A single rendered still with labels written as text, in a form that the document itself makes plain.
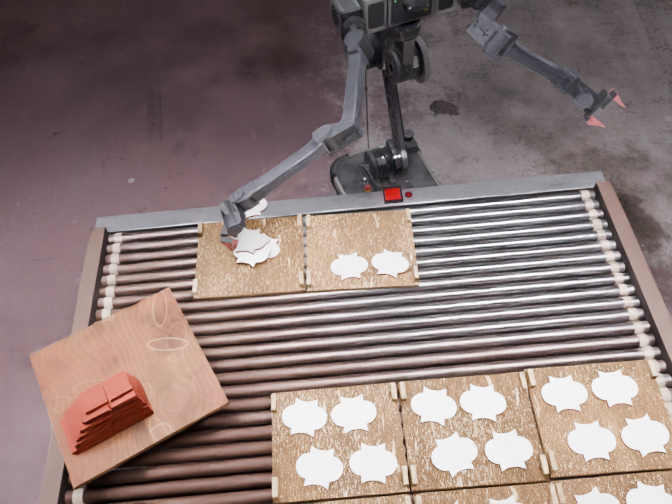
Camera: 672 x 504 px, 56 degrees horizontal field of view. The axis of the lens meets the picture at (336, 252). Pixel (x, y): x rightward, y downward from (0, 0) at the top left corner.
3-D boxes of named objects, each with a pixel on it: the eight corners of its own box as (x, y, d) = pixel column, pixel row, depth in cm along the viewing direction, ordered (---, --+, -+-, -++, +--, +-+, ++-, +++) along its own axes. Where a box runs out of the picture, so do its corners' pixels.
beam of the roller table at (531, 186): (101, 225, 265) (96, 216, 260) (597, 180, 265) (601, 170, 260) (98, 242, 260) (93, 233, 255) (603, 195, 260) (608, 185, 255)
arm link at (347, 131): (366, 147, 218) (353, 131, 210) (331, 153, 224) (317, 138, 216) (375, 44, 235) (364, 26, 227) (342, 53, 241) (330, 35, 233)
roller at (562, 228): (107, 269, 250) (103, 262, 246) (601, 223, 250) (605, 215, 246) (106, 279, 247) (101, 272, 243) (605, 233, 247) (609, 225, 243)
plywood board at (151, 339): (31, 358, 212) (29, 355, 210) (170, 289, 225) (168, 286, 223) (75, 490, 186) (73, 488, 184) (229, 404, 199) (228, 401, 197)
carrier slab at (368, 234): (306, 218, 253) (306, 216, 252) (409, 212, 252) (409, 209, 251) (307, 293, 233) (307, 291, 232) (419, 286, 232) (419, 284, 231)
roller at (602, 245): (104, 290, 244) (99, 283, 240) (609, 244, 244) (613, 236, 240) (102, 301, 241) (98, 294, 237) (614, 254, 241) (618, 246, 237)
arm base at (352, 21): (362, 34, 244) (361, 6, 234) (370, 46, 239) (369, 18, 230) (341, 39, 243) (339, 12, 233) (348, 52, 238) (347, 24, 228)
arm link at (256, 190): (340, 137, 225) (326, 120, 216) (346, 147, 222) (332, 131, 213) (244, 204, 233) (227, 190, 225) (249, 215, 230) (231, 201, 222)
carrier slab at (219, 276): (200, 226, 254) (199, 223, 253) (302, 217, 253) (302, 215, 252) (194, 301, 233) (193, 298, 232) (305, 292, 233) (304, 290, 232)
